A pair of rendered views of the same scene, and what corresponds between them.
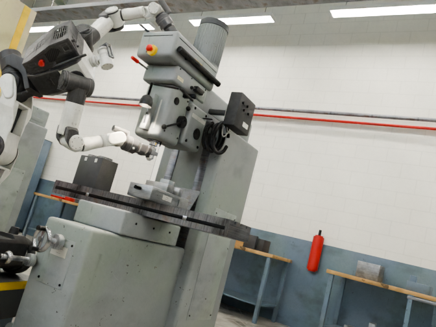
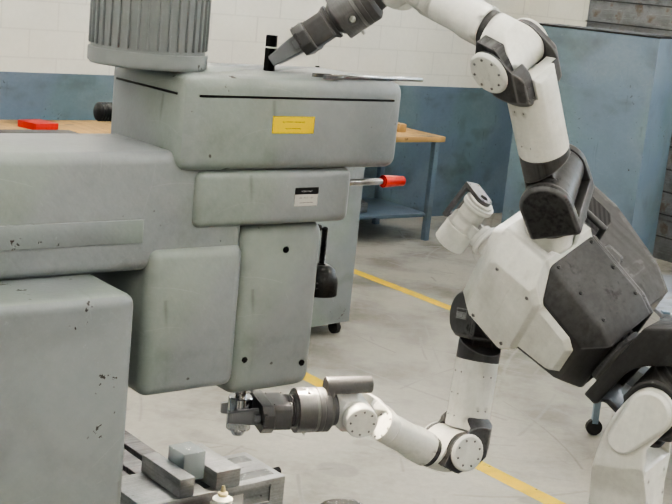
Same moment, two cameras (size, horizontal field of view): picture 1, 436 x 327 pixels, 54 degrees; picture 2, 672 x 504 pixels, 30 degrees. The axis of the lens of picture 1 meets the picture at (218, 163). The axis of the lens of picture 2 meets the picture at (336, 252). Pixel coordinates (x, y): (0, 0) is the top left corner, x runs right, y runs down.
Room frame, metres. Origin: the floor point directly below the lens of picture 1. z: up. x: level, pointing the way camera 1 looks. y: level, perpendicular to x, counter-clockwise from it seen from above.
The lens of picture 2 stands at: (4.55, 1.27, 2.06)
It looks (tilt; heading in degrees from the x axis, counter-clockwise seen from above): 12 degrees down; 199
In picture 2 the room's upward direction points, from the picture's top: 6 degrees clockwise
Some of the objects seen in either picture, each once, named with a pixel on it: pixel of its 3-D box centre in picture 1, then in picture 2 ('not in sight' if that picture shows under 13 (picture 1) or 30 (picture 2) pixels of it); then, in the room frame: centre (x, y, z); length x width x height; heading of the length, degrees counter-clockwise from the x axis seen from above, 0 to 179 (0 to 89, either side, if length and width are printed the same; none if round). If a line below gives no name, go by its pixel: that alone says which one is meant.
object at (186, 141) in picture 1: (180, 126); (158, 302); (2.61, 0.28, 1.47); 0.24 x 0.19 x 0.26; 58
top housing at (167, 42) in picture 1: (179, 62); (258, 113); (2.46, 0.38, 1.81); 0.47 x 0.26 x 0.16; 148
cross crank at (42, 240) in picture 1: (48, 240); not in sight; (2.02, 0.65, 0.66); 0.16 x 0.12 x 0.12; 148
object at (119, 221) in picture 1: (129, 223); not in sight; (2.45, 0.39, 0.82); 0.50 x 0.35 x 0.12; 148
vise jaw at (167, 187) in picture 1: (159, 186); (208, 466); (2.31, 0.27, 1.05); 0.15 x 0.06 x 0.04; 59
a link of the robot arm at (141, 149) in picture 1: (137, 148); (284, 411); (2.39, 0.46, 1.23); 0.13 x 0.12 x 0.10; 39
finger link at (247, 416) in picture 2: not in sight; (244, 417); (2.47, 0.41, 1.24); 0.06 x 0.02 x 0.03; 129
